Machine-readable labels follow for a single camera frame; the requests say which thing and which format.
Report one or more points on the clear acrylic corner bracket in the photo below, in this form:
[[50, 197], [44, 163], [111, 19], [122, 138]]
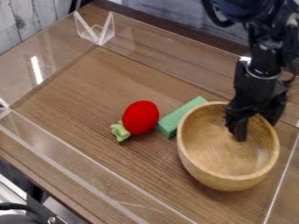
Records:
[[96, 34]]

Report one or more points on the red plush strawberry toy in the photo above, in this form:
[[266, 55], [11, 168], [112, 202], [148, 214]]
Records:
[[138, 120]]

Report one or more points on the light wooden bowl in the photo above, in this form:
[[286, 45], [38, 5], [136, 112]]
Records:
[[220, 162]]

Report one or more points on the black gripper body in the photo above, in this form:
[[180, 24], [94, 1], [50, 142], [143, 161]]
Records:
[[254, 92]]

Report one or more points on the green rectangular block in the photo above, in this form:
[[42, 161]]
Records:
[[167, 125]]

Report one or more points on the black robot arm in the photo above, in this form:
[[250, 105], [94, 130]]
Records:
[[271, 22]]

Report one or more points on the black metal bracket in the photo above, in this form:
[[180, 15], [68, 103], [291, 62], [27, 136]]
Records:
[[42, 212]]

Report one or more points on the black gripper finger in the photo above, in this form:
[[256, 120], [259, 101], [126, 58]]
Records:
[[238, 127], [274, 111]]

